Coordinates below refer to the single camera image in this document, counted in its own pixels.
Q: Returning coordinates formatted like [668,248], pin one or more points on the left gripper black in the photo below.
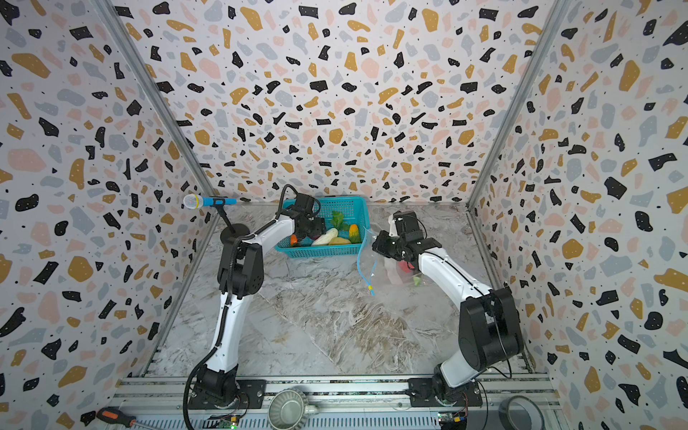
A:
[319,227]

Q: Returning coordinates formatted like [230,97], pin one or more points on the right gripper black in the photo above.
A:
[390,245]

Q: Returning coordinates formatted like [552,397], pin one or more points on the red toy pepper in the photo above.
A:
[406,267]

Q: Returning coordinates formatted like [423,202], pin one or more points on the green toy leaf vegetable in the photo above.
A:
[338,221]

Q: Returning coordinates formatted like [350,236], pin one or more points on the teal plastic basket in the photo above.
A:
[348,214]

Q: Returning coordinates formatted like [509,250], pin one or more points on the clear zip top bag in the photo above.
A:
[404,329]

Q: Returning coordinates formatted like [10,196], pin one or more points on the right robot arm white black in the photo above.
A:
[489,330]

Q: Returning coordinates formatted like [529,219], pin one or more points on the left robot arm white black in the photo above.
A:
[240,277]

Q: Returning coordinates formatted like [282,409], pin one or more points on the yellow toy lemon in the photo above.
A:
[339,241]

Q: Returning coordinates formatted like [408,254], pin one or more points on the yellow green toy mango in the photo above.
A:
[354,234]

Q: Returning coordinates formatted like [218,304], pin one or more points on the grey tape roll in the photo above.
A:
[521,413]

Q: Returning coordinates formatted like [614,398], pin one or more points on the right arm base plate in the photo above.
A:
[434,393]

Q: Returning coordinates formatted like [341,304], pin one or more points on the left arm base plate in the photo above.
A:
[244,394]

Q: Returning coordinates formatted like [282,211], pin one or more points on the aluminium rail frame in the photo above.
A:
[344,402]

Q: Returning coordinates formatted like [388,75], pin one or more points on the orange handled screwdriver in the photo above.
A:
[114,416]

